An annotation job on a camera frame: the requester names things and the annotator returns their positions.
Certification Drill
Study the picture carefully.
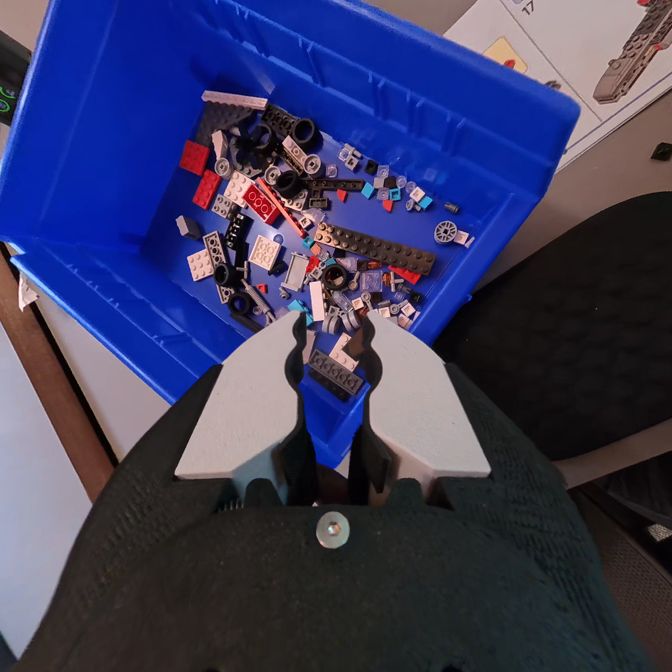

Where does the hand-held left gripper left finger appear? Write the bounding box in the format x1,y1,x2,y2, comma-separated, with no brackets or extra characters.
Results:
175,311,318,507

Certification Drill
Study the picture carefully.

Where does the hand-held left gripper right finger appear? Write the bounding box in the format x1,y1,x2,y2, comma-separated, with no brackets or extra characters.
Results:
348,311,492,507

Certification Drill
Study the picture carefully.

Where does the pile of toy bricks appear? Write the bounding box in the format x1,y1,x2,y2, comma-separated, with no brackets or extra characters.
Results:
176,90,476,402

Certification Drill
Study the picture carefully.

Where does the blue plastic bin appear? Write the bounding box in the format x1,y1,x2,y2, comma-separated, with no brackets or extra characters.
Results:
0,0,581,468

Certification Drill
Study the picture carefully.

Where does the black mesh pad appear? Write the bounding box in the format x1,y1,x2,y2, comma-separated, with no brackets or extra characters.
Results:
433,191,672,463

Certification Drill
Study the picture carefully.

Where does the open instruction booklet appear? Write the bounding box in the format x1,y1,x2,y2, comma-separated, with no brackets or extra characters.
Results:
443,0,672,171

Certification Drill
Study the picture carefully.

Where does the black device with green lights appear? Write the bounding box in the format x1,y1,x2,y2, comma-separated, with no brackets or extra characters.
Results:
0,29,33,128

